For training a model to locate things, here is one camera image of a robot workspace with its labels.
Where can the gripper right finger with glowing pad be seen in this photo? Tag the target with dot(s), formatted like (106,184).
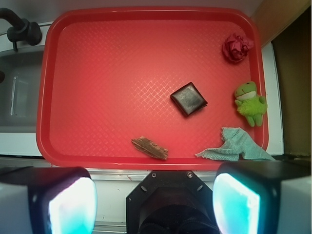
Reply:
(263,197)

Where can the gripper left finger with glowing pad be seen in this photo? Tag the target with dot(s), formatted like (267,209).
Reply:
(38,200)

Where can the light blue microfiber cloth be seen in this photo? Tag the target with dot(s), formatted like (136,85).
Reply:
(237,144)

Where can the green frog plush toy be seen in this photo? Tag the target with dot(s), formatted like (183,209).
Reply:
(250,104)

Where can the grey sink basin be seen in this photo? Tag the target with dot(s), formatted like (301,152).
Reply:
(19,91)

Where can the brown bark wood piece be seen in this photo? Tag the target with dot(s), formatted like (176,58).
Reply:
(150,148)

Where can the black square leather wallet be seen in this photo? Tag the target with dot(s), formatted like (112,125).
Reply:
(188,99)

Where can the red plastic tray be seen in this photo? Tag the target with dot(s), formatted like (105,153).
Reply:
(108,73)

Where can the crumpled red paper ball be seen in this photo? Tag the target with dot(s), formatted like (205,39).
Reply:
(236,47)

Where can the black sink faucet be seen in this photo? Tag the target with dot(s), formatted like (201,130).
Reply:
(21,29)

